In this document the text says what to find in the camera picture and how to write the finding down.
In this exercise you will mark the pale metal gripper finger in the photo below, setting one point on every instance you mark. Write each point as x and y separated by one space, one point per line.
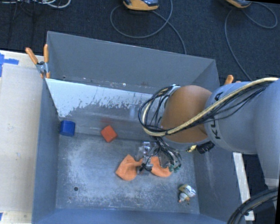
147 165
144 149

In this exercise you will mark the orange cloth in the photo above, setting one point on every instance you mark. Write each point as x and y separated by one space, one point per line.
127 169

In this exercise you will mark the orange-red cube block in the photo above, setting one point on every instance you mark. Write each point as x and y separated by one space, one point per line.
109 133

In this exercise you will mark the white toy animal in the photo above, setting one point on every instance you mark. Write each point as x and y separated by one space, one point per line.
187 191

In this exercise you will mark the grey metal bin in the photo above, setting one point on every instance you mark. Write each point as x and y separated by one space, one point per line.
97 174

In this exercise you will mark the blue cube block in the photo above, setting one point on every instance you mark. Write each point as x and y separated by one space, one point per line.
67 128

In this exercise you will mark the pale wood flat board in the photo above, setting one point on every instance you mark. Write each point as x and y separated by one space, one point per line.
13 139

